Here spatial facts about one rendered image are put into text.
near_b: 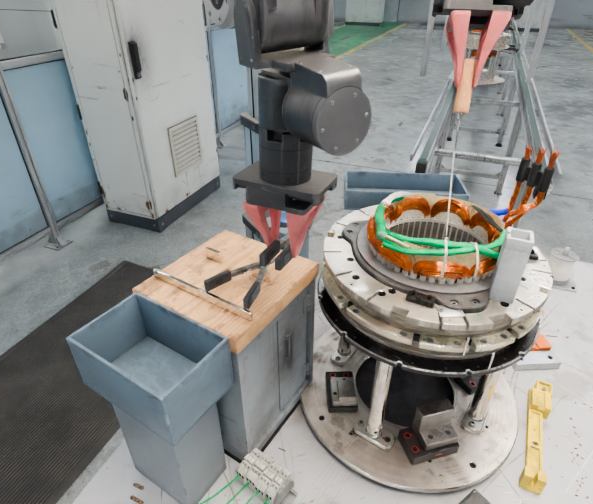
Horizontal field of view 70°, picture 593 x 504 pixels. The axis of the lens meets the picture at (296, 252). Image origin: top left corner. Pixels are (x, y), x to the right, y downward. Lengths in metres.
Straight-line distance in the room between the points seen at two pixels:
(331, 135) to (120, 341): 0.43
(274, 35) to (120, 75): 2.28
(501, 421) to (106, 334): 0.65
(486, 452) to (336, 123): 0.60
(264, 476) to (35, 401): 1.48
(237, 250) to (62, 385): 1.49
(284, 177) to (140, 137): 2.32
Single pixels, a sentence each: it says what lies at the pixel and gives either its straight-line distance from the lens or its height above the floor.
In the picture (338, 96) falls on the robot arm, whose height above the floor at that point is 1.35.
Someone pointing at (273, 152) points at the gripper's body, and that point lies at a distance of 0.44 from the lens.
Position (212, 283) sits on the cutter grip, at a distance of 0.58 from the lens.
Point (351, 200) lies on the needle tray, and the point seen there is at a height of 1.04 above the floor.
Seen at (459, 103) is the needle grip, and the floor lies 1.31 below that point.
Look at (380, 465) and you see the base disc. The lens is 0.75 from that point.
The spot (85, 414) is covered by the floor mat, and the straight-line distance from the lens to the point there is 1.94.
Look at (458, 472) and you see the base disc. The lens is 0.77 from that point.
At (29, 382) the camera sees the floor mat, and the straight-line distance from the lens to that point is 2.16.
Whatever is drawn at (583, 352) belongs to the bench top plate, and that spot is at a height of 0.78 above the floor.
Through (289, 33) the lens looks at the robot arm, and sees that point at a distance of 0.42.
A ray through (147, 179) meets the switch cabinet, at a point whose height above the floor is 0.38.
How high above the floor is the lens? 1.44
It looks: 33 degrees down
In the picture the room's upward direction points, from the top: straight up
